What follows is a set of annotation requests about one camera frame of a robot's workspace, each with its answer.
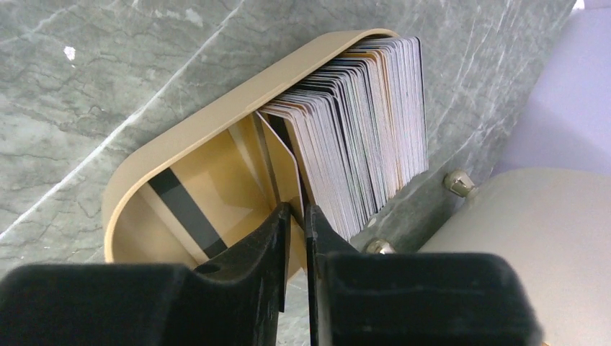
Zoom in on white orange yellow cylinder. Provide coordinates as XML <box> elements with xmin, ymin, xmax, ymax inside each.
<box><xmin>362</xmin><ymin>167</ymin><xmax>611</xmax><ymax>346</ymax></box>

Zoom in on wooden tray with cards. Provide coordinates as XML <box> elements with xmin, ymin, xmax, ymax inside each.
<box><xmin>102</xmin><ymin>29</ymin><xmax>429</xmax><ymax>275</ymax></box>

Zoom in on gold credit card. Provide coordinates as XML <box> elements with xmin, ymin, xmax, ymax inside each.
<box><xmin>254</xmin><ymin>112</ymin><xmax>306</xmax><ymax>278</ymax></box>

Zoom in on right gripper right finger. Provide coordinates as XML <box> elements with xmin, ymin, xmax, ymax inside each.
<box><xmin>305</xmin><ymin>205</ymin><xmax>543</xmax><ymax>345</ymax></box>

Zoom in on gold card lying in tray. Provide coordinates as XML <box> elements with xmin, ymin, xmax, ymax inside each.
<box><xmin>138</xmin><ymin>128</ymin><xmax>273</xmax><ymax>266</ymax></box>

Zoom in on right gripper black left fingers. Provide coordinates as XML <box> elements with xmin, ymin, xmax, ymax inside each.
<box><xmin>1</xmin><ymin>203</ymin><xmax>291</xmax><ymax>345</ymax></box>

